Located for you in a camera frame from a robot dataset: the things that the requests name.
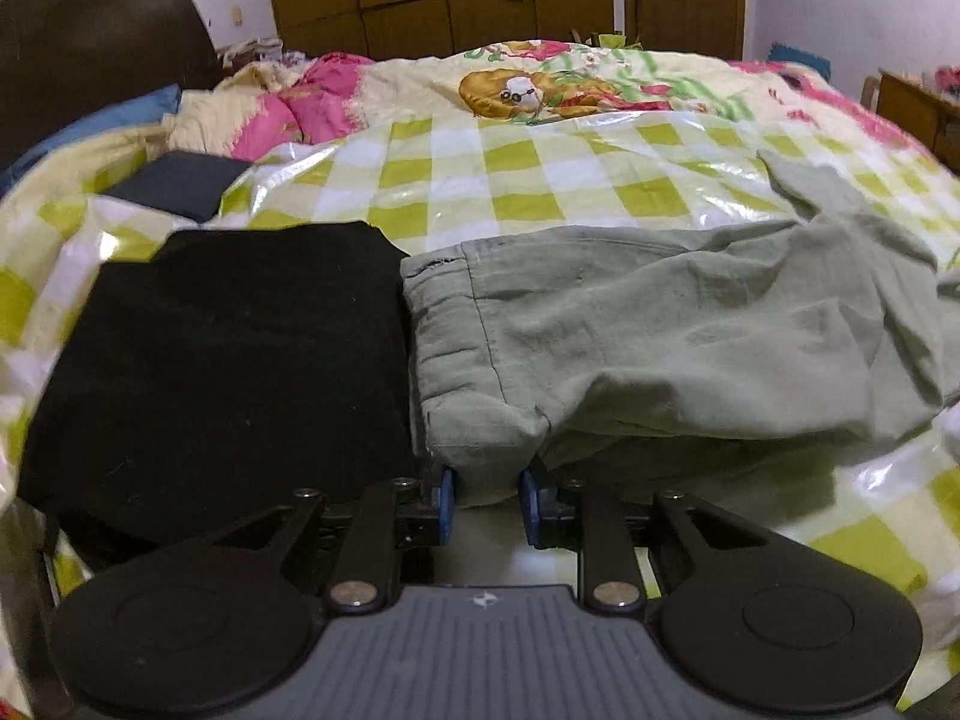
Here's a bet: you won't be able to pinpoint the grey-green pants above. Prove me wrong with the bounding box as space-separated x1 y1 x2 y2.
400 153 958 505

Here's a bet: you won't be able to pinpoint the dark wooden headboard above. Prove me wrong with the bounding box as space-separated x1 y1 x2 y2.
0 0 223 166

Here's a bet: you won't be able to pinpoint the black folded garment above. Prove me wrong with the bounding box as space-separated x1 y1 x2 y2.
18 223 418 571

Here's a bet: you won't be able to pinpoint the blue foam mat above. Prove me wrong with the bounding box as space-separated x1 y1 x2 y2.
768 43 832 82

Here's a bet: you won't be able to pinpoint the pink clothes on desk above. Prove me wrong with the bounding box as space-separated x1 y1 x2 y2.
932 65 960 99

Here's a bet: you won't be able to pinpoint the wooden side desk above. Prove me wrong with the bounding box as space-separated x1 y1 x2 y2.
861 71 960 174

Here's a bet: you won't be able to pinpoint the cartoon print quilt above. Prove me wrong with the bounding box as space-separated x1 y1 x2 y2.
164 39 914 161

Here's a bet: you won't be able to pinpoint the dark navy folded cloth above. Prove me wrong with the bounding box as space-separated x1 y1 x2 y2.
103 151 251 223

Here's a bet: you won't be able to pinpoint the blue pillow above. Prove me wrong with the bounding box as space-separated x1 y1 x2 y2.
2 85 182 193

